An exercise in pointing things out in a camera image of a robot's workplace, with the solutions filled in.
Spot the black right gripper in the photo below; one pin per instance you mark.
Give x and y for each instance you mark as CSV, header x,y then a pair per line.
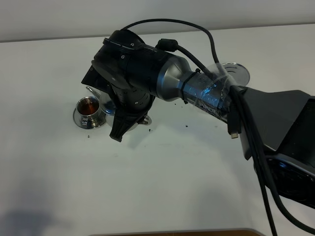
x,y
132,105

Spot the stainless steel teapot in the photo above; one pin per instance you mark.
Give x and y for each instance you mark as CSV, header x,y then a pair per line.
x,y
109,108

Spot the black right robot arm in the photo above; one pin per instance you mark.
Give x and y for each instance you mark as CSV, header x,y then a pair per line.
x,y
133,74

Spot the near stainless steel teacup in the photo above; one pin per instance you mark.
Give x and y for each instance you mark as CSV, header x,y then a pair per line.
x,y
88,105

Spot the near stainless steel saucer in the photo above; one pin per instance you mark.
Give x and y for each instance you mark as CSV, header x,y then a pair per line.
x,y
91,121

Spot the round steel teapot coaster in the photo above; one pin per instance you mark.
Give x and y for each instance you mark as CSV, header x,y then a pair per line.
x,y
240,74

